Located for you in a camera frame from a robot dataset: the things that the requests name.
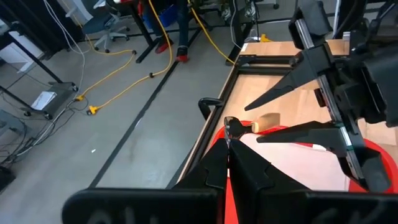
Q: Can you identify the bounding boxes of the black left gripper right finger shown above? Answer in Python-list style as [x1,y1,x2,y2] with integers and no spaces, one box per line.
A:
[229,138,309,224]

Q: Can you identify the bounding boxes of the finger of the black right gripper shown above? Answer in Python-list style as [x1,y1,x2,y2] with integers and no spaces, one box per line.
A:
[243,42,336,112]
[256,120,348,159]

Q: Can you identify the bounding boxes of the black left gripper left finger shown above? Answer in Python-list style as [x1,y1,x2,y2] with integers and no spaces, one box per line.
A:
[173,138,230,224]

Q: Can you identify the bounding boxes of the beige cloth napkin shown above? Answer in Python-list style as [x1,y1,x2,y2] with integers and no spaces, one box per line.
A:
[239,133,351,192]

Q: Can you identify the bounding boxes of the fork with orange handle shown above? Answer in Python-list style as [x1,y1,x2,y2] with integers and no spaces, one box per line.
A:
[223,111,281,147]

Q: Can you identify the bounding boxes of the red plastic tray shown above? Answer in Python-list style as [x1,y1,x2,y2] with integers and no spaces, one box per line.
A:
[211,119,398,224]

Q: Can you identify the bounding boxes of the black desk leg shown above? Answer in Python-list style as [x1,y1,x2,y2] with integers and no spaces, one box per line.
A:
[124,0,175,65]
[224,0,257,67]

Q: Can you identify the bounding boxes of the person's foot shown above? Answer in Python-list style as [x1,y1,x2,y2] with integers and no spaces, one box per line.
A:
[154,39,174,55]
[175,45,190,63]

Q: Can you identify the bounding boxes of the person's leg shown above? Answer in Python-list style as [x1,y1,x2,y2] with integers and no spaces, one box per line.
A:
[176,0,192,50]

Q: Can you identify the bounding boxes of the blue plastic bin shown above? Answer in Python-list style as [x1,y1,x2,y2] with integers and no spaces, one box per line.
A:
[142,3,180,29]

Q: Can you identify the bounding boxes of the black low rolling cart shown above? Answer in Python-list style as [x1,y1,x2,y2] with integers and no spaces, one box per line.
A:
[20,80,79,121]

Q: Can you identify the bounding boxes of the white paper on cart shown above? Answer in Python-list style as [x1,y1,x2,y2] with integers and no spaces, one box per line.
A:
[30,90,58,111]

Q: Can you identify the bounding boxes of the grey office chair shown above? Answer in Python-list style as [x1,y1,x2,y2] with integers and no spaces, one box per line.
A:
[81,11,131,54]

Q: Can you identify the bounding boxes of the white box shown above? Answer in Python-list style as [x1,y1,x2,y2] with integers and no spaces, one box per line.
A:
[0,39,44,74]

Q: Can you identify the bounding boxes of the yellow extension cable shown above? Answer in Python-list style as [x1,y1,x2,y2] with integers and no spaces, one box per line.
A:
[86,0,175,116]
[75,32,137,103]
[187,0,274,65]

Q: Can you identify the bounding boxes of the black frame clamp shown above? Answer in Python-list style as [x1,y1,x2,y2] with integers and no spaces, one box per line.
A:
[197,96,224,121]

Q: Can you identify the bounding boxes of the black desk frame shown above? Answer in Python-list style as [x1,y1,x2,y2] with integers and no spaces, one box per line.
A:
[0,18,65,110]

